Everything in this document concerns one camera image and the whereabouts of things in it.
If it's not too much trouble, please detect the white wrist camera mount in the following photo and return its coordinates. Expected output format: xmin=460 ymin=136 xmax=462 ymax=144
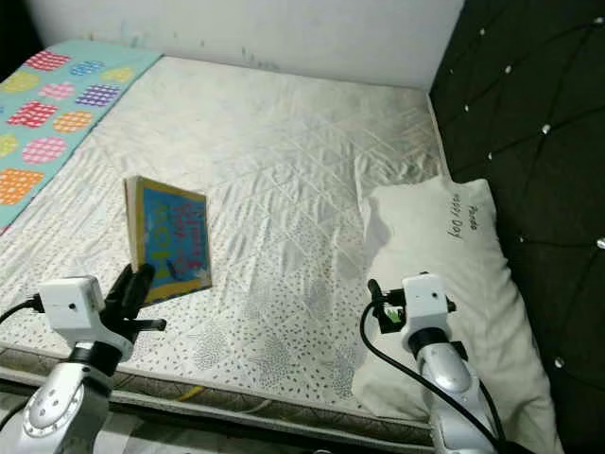
xmin=43 ymin=276 xmax=107 ymax=337
xmin=400 ymin=272 xmax=453 ymax=332

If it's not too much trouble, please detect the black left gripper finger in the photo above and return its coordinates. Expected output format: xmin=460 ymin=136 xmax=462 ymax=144
xmin=104 ymin=265 xmax=131 ymax=313
xmin=125 ymin=263 xmax=154 ymax=308

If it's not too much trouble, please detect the teal patterned blanket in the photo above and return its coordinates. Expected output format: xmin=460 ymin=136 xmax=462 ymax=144
xmin=0 ymin=40 xmax=164 ymax=233

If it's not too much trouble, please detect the colourful children's board book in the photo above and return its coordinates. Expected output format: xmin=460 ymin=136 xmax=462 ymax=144
xmin=123 ymin=175 xmax=214 ymax=306

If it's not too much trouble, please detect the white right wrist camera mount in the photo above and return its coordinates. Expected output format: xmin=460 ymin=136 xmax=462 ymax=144
xmin=400 ymin=272 xmax=453 ymax=332

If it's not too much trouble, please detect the white pillow with green print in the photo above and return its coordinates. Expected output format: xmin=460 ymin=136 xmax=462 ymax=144
xmin=352 ymin=175 xmax=568 ymax=454

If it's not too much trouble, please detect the dark tufted studded headboard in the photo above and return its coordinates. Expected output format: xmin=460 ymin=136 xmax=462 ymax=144
xmin=428 ymin=0 xmax=605 ymax=454

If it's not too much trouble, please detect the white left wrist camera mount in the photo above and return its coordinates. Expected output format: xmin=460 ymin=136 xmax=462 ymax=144
xmin=43 ymin=276 xmax=107 ymax=337

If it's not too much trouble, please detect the grey quilted mattress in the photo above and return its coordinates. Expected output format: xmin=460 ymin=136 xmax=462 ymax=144
xmin=0 ymin=55 xmax=559 ymax=445

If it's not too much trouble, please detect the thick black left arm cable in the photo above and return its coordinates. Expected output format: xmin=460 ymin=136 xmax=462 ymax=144
xmin=0 ymin=295 xmax=48 ymax=324

